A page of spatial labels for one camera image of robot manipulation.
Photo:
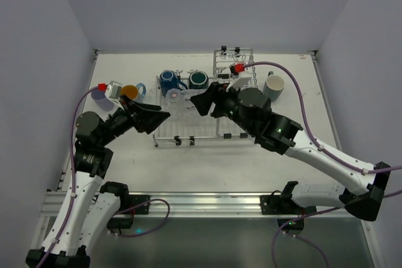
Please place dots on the dark blue mug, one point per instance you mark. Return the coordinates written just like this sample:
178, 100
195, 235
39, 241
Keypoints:
170, 80

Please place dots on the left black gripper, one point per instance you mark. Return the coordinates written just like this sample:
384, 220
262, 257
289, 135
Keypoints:
134, 115

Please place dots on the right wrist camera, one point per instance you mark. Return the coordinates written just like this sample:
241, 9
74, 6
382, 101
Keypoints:
239, 80

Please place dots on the clear glass front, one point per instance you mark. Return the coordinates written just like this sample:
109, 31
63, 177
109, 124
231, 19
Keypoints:
186, 104

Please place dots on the light blue ceramic mug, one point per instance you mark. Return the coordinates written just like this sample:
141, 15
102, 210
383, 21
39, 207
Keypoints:
136, 92

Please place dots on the dark green mug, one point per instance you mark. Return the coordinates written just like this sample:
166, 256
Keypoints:
198, 80

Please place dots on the clear glass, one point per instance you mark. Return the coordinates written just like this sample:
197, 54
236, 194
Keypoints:
174, 97
186, 104

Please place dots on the lavender plastic cup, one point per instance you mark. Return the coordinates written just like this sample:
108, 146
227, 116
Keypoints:
101, 100

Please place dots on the grey blue mug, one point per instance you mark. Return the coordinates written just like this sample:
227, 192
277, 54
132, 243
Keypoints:
273, 86

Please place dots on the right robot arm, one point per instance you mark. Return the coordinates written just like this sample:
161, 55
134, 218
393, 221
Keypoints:
357, 187

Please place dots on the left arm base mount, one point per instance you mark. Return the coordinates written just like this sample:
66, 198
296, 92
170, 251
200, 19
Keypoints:
137, 205

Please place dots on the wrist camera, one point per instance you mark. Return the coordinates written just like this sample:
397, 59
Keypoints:
113, 91
239, 80

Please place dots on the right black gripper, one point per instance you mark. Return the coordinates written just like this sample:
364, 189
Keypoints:
217, 101

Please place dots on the aluminium frame rail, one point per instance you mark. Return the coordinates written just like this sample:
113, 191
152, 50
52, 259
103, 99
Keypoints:
197, 205

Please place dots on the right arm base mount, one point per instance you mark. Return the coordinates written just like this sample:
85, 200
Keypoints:
272, 204

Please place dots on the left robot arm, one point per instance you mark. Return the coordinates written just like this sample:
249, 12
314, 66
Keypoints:
90, 202

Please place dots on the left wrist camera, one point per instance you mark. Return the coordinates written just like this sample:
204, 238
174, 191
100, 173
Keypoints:
113, 91

